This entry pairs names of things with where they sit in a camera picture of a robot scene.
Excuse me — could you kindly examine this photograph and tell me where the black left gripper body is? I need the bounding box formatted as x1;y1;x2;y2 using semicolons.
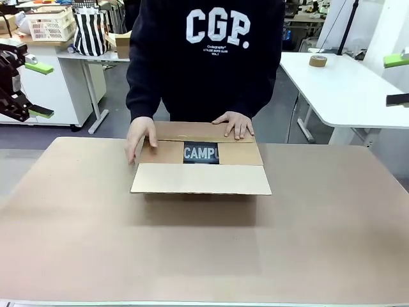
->
0;41;32;123

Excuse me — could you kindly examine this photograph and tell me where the brown cardboard packing box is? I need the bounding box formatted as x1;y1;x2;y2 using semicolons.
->
130;120;273;203

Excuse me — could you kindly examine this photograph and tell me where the person's left forearm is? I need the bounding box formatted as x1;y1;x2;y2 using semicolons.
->
238;47;284;120

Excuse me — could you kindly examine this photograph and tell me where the person's right forearm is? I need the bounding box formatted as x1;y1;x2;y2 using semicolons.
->
125;47;164;124

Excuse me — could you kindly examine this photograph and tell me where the cardboard box on cabinet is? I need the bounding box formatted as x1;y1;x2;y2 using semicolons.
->
0;14;17;35

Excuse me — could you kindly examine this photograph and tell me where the small open cardboard box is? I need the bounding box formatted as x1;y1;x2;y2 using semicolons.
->
104;30;132;59

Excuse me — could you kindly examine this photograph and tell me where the black gift set box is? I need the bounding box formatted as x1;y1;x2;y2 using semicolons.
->
183;141;220;166

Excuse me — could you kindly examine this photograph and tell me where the person's right hand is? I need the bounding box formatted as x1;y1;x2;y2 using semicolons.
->
124;116;158;166

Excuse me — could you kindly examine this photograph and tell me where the person's left hand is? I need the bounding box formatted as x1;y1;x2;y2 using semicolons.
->
211;111;256;141

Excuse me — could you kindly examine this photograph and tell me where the white cabinet with wooden top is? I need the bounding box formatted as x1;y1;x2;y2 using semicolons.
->
0;31;107;128

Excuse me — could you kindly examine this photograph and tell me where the white plastic crate basket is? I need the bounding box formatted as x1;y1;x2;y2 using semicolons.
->
26;5;77;42

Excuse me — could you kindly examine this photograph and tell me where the white side table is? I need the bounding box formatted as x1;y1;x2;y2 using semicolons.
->
279;51;409;145

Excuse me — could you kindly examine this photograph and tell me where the white background table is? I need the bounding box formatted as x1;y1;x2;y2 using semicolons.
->
57;47;132;135

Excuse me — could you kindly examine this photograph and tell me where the black stand pole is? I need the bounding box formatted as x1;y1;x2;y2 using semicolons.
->
337;0;359;56

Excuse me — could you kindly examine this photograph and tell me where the black white striped bag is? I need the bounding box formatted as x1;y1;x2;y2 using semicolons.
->
73;8;111;57

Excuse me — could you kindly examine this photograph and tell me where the brown packing tape roll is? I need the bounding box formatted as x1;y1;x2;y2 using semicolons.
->
308;54;329;68

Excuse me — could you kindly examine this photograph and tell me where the person in dark sweatshirt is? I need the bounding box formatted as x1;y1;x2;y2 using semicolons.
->
125;0;286;123

